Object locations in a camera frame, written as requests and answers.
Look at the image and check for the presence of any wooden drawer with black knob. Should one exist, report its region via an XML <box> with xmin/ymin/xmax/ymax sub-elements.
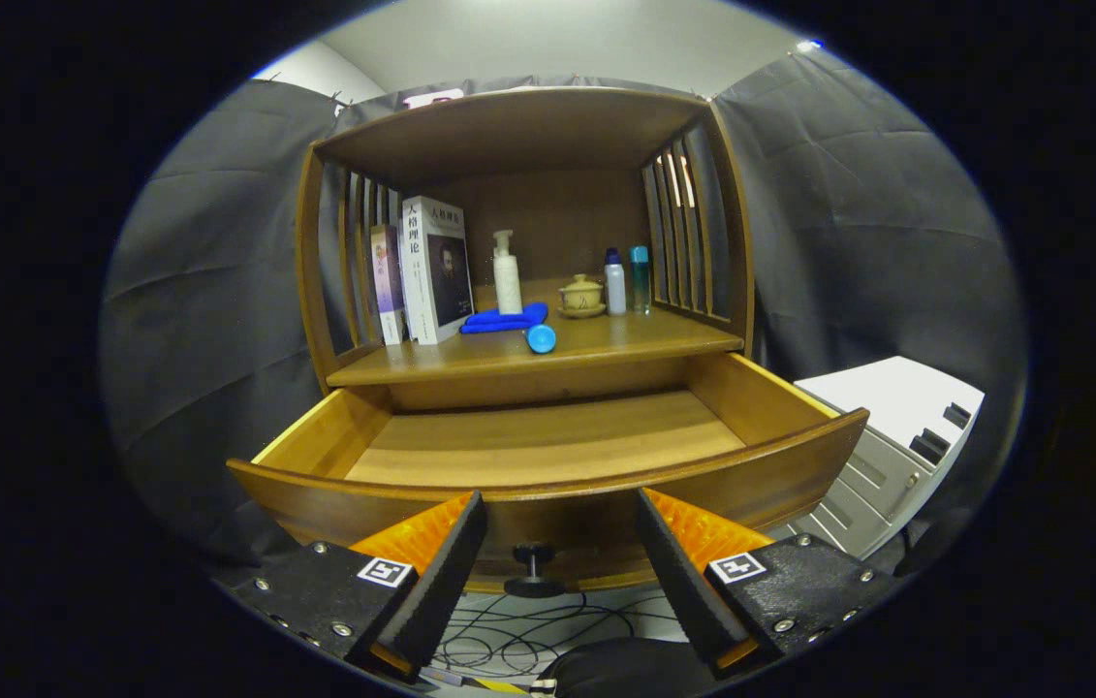
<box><xmin>226</xmin><ymin>352</ymin><xmax>870</xmax><ymax>594</ymax></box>

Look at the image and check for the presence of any purple book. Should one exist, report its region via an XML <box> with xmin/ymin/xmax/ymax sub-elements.
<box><xmin>370</xmin><ymin>225</ymin><xmax>407</xmax><ymax>346</ymax></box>

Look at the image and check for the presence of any yellow lidded teacup with saucer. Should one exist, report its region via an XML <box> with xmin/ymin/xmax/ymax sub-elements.
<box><xmin>557</xmin><ymin>273</ymin><xmax>607</xmax><ymax>319</ymax></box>

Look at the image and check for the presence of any teal glass bottle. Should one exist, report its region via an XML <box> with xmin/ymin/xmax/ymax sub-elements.
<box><xmin>629</xmin><ymin>245</ymin><xmax>652</xmax><ymax>314</ymax></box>

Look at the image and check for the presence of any white pump bottle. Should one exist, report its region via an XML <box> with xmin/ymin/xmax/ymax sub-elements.
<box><xmin>492</xmin><ymin>230</ymin><xmax>523</xmax><ymax>315</ymax></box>

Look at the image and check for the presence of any white bottle with blue cap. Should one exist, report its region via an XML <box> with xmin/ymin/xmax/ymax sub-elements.
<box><xmin>605</xmin><ymin>247</ymin><xmax>628</xmax><ymax>315</ymax></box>

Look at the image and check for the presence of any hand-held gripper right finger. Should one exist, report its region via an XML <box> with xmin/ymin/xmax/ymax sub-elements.
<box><xmin>635</xmin><ymin>488</ymin><xmax>897</xmax><ymax>680</ymax></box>

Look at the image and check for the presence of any wooden cabinet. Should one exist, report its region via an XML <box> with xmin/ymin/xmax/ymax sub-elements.
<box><xmin>294</xmin><ymin>87</ymin><xmax>755</xmax><ymax>413</ymax></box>

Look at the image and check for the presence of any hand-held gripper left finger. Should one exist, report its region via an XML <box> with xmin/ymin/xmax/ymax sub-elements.
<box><xmin>233</xmin><ymin>491</ymin><xmax>489</xmax><ymax>680</ymax></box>

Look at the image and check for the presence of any blue folded cloth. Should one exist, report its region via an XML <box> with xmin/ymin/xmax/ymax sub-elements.
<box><xmin>459</xmin><ymin>302</ymin><xmax>549</xmax><ymax>335</ymax></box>

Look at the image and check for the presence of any white book with portrait cover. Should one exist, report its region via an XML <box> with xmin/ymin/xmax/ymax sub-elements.
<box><xmin>399</xmin><ymin>196</ymin><xmax>475</xmax><ymax>345</ymax></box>

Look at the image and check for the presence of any wooden countertop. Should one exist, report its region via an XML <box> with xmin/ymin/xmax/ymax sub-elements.
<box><xmin>327</xmin><ymin>279</ymin><xmax>745</xmax><ymax>388</ymax></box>

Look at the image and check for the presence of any tangle of black cables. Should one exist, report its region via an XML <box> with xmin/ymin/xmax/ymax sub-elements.
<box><xmin>436</xmin><ymin>591</ymin><xmax>694</xmax><ymax>684</ymax></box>

